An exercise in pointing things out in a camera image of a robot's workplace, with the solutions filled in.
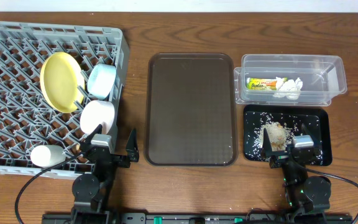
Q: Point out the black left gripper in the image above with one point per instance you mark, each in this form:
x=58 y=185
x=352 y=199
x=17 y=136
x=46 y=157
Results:
x=111 y=157

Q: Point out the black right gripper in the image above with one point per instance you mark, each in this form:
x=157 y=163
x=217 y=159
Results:
x=286 y=158

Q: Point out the white tissue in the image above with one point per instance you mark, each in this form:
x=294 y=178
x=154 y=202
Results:
x=288 y=88

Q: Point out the light blue bowl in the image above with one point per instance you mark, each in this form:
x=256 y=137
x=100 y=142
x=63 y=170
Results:
x=101 y=80

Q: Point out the green snack wrapper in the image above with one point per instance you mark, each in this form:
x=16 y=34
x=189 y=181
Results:
x=261 y=84

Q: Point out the white cup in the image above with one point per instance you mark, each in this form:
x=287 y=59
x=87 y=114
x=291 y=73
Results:
x=47 y=155

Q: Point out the yellow round plate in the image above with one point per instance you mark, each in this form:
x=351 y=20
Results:
x=60 y=78

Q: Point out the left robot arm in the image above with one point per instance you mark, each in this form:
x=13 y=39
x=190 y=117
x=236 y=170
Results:
x=91 y=191

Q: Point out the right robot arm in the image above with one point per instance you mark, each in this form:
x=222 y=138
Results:
x=307 y=196

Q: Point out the black food waste tray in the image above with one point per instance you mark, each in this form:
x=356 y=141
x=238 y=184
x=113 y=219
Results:
x=315 y=119

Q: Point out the grey dishwasher rack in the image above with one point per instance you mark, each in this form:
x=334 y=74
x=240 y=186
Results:
x=26 y=119

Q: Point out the rice pile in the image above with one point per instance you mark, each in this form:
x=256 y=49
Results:
x=280 y=128

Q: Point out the clear plastic bin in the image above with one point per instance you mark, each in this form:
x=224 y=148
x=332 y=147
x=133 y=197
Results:
x=323 y=78

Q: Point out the dark brown serving tray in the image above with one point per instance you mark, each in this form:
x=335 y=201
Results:
x=191 y=113

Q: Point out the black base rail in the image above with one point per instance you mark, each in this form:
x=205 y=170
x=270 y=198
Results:
x=141 y=218

